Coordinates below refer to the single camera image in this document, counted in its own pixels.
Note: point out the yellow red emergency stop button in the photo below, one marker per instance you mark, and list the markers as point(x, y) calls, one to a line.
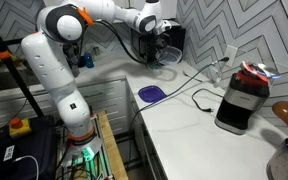
point(19, 128)

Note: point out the white QR code label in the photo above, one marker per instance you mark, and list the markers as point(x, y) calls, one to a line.
point(9, 153)

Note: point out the purple container lid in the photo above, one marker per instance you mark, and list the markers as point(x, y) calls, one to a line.
point(152, 93)

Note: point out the brown wooden spoon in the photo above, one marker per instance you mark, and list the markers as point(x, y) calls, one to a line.
point(287, 115)

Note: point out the small metal cup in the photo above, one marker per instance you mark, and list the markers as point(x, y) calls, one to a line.
point(97, 51)

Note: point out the white upper cabinet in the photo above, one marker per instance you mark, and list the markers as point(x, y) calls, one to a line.
point(170, 8)

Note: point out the white wall outlet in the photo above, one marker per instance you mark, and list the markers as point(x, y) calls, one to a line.
point(231, 53)

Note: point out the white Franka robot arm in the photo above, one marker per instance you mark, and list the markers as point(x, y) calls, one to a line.
point(50, 66)

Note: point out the black bag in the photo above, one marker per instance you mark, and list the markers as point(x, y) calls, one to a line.
point(27, 150)

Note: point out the white drawer cabinet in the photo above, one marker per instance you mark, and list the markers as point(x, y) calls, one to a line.
point(107, 96)

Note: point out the black silver blender base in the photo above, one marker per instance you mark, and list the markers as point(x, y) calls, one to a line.
point(242, 103)

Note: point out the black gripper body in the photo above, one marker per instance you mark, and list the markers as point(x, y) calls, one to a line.
point(159, 41)

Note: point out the red white spatula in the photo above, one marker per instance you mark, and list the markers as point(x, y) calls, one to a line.
point(249, 68)

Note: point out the blue bottle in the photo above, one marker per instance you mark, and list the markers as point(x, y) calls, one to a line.
point(88, 61)

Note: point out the orange pole clamp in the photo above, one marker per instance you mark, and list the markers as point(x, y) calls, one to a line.
point(2, 55)

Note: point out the black tripod pole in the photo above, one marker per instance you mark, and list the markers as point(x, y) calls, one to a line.
point(14, 71)

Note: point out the silver blue spoon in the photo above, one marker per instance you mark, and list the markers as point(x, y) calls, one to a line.
point(270, 72)

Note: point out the wooden board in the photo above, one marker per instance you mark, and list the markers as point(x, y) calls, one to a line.
point(112, 146)

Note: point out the dark grey appliance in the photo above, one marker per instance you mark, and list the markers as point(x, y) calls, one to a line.
point(72, 60)

